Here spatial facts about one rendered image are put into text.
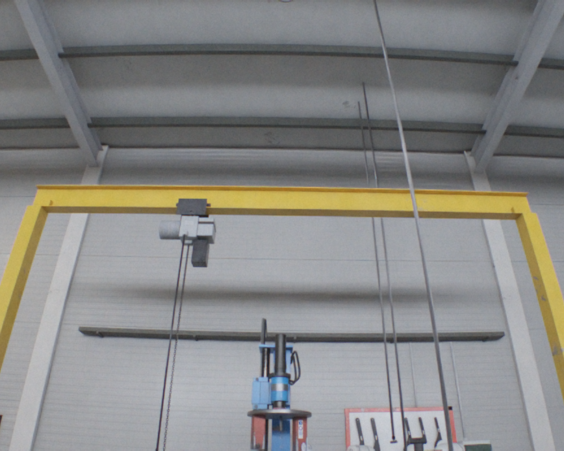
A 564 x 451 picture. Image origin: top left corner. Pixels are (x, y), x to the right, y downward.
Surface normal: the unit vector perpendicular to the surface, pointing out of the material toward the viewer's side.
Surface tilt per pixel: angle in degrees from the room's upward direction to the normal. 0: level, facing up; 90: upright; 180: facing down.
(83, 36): 174
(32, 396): 90
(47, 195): 90
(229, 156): 90
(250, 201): 90
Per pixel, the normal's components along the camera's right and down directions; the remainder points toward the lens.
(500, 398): 0.01, -0.50
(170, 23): -0.01, 0.81
